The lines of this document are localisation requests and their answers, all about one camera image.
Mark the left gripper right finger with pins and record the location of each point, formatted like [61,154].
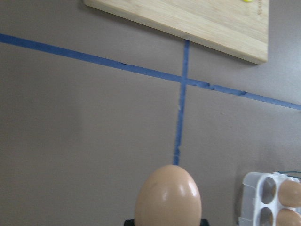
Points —
[204,222]

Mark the clear plastic egg box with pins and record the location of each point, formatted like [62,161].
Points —
[260,204]

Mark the lemon slice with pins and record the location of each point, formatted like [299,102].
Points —
[248,1]

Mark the brown egg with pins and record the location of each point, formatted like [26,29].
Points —
[289,194]
[288,217]
[169,197]

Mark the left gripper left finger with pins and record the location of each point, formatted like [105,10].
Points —
[129,222]

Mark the wooden cutting board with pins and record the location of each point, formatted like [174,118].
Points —
[234,27]

